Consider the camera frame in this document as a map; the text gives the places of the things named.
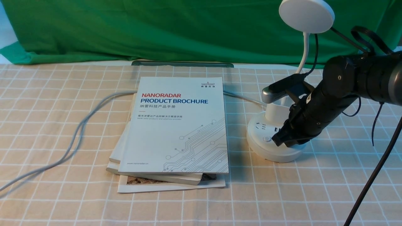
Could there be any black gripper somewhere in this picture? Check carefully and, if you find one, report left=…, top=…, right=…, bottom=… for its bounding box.
left=272, top=83, right=358, bottom=147

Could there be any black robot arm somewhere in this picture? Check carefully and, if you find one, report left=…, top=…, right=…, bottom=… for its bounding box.
left=272, top=51, right=401, bottom=147

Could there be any white desk lamp with sockets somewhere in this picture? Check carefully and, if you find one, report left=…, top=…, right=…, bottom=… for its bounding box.
left=247, top=0, right=335, bottom=163

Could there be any white product brochure book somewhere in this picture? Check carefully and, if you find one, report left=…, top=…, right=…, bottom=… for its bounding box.
left=119, top=77, right=229, bottom=174

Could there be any bottom magazine in stack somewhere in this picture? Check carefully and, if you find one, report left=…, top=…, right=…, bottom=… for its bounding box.
left=117, top=175, right=226, bottom=194

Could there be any dark metal bar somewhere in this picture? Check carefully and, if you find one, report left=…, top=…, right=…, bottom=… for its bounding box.
left=131, top=60, right=234, bottom=68

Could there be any beige checkered tablecloth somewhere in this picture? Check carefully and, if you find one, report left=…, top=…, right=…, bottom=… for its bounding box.
left=0, top=64, right=401, bottom=226

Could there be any green backdrop cloth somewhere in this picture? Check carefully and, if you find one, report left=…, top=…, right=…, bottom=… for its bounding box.
left=0, top=0, right=402, bottom=69

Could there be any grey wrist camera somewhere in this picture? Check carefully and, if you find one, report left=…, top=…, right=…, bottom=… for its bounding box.
left=261, top=73, right=315, bottom=104

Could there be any black diagonal cable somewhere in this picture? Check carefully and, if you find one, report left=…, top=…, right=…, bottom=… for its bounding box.
left=343, top=116, right=402, bottom=226

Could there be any black camera cable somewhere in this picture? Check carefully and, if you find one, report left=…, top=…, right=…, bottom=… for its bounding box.
left=302, top=26, right=394, bottom=147

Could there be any grey power cable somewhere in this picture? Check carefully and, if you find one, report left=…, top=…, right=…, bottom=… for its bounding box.
left=0, top=90, right=268, bottom=192

